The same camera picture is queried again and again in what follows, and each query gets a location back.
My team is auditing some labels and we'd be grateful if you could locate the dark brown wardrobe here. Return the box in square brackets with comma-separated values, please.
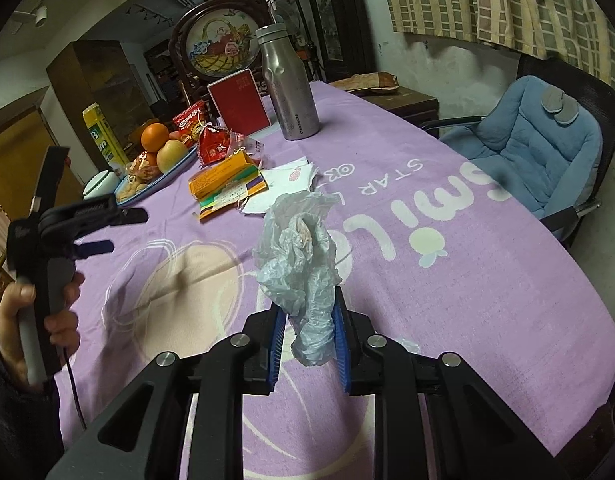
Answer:
[46, 40, 153, 126]

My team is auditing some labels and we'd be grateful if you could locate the blue plate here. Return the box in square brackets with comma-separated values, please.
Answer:
[114, 145, 198, 207]

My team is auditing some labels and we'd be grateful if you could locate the striped red snack packet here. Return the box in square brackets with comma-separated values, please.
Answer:
[172, 101, 208, 148]

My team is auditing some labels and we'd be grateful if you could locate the round embroidered table screen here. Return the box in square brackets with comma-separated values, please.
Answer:
[168, 1, 266, 106]

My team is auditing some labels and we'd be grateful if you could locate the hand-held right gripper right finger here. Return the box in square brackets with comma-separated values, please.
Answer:
[332, 285, 571, 480]

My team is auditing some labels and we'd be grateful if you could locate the clear plastic bag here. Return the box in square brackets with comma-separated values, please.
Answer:
[252, 191, 344, 367]

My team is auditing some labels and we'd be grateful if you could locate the yellow apple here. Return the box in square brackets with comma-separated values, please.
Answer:
[156, 138, 188, 173]

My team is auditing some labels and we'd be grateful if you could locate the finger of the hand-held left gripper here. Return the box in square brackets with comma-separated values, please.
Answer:
[72, 199, 149, 233]
[72, 241, 114, 260]

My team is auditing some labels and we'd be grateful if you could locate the light wooden cabinet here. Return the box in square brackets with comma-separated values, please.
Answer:
[0, 102, 86, 221]

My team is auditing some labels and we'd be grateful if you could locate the orange cardboard carton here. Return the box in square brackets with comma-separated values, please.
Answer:
[188, 152, 269, 223]

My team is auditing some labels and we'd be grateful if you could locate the black cable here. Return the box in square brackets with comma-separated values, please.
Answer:
[62, 345, 88, 431]

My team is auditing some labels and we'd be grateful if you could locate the orange fruit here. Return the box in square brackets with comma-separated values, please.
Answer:
[140, 122, 170, 153]

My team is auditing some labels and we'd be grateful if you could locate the dark framed wall picture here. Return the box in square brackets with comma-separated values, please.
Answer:
[305, 0, 375, 83]

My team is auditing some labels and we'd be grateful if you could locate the brown paper bag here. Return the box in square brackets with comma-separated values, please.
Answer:
[332, 72, 401, 97]

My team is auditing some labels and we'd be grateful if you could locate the person's left forearm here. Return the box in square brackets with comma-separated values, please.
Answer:
[0, 335, 63, 480]

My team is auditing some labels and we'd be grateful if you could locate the white ceramic container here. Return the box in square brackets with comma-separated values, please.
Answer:
[82, 170, 121, 198]

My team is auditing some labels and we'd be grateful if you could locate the clear wrapper with red print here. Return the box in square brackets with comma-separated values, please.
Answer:
[228, 130, 266, 166]

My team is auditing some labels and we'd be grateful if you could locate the steel bottle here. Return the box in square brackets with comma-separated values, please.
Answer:
[255, 24, 321, 141]

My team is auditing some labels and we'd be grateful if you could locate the striped curtain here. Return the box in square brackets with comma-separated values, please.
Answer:
[360, 0, 615, 81]

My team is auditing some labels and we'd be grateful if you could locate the white paper napkin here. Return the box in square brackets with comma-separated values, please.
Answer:
[240, 157, 321, 216]

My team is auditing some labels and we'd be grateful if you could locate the wooden side table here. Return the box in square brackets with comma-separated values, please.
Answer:
[347, 85, 441, 138]

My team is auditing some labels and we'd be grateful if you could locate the person's left hand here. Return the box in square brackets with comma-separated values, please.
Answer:
[0, 271, 86, 388]

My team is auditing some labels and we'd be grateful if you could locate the black office chair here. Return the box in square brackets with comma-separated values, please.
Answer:
[420, 54, 615, 248]

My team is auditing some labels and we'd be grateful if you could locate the pile of tan snacks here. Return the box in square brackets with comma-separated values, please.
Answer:
[118, 180, 148, 203]

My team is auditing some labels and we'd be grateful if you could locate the red box with white edges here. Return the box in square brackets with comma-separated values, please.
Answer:
[208, 69, 272, 136]

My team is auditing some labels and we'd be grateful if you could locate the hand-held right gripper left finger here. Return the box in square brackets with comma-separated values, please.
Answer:
[45, 305, 288, 480]

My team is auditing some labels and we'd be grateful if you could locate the yellow canister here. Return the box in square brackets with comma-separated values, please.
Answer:
[82, 103, 131, 171]

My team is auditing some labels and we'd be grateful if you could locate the standing fan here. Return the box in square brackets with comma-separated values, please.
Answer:
[275, 0, 303, 36]

